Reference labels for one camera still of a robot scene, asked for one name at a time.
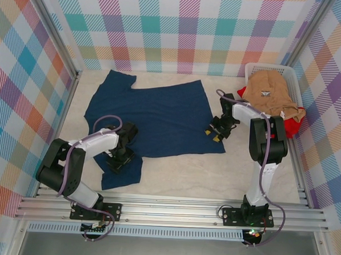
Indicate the aluminium corner post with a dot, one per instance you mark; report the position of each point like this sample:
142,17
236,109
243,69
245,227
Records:
54,33
310,32

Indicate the aluminium left corner post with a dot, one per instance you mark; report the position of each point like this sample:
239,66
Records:
54,33

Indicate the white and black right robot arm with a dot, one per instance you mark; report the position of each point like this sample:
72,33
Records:
263,178

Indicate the aluminium right corner post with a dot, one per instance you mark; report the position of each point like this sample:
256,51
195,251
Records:
310,32

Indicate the aluminium left side rail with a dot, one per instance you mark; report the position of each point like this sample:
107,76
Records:
66,107

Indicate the navy blue t-shirt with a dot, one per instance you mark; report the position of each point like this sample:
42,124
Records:
165,118

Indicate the aluminium mounting rail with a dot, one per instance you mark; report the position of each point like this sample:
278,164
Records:
169,210

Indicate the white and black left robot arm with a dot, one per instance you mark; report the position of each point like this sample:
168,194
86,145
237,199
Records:
101,141

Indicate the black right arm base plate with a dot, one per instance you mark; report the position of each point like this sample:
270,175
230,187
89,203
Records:
230,216

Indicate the white plastic basket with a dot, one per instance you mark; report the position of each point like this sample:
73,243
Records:
293,82

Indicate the red t-shirt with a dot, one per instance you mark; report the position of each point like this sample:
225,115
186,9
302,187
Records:
292,126

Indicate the tan t-shirt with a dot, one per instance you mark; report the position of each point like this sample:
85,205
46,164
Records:
261,81

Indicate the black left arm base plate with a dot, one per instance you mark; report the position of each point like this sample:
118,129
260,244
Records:
114,211

